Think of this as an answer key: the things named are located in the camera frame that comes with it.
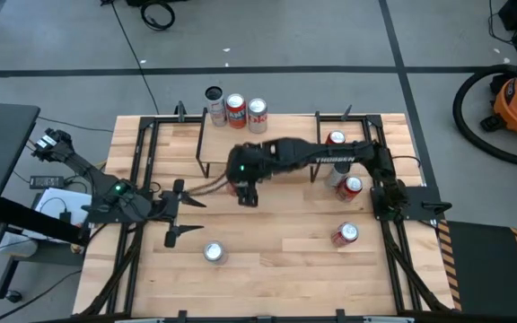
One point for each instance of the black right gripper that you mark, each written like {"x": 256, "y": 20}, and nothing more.
{"x": 247, "y": 193}

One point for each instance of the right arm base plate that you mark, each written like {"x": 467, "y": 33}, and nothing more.
{"x": 420, "y": 197}

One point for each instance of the black desk crossbar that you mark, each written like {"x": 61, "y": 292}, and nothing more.
{"x": 38, "y": 220}

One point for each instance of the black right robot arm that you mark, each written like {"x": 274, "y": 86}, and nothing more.
{"x": 330, "y": 154}

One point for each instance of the white paper sheet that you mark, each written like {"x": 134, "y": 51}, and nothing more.
{"x": 52, "y": 195}

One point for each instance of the black mat hazard stripes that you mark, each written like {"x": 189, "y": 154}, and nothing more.
{"x": 483, "y": 269}

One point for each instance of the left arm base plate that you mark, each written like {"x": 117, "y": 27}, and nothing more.
{"x": 119, "y": 217}

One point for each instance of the tall slim white can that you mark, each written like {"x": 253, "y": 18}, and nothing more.
{"x": 217, "y": 112}
{"x": 335, "y": 177}

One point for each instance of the red Coca-Cola can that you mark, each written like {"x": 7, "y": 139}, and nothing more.
{"x": 236, "y": 112}
{"x": 336, "y": 136}
{"x": 344, "y": 234}
{"x": 349, "y": 188}
{"x": 232, "y": 188}

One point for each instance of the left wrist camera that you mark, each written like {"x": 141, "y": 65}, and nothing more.
{"x": 162, "y": 208}

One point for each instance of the silver Diet Coke can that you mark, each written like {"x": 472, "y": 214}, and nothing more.
{"x": 215, "y": 252}
{"x": 257, "y": 116}

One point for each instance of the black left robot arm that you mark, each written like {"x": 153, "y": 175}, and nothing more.
{"x": 88, "y": 169}

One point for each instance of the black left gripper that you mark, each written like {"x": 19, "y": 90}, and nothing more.
{"x": 174, "y": 215}

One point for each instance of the white bag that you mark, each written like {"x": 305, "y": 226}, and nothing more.
{"x": 16, "y": 247}

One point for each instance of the black power adapter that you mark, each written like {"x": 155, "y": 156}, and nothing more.
{"x": 45, "y": 182}

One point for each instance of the black metal table frame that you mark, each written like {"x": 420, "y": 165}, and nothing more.
{"x": 146, "y": 122}

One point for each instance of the small black charger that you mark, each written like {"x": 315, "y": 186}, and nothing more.
{"x": 65, "y": 217}

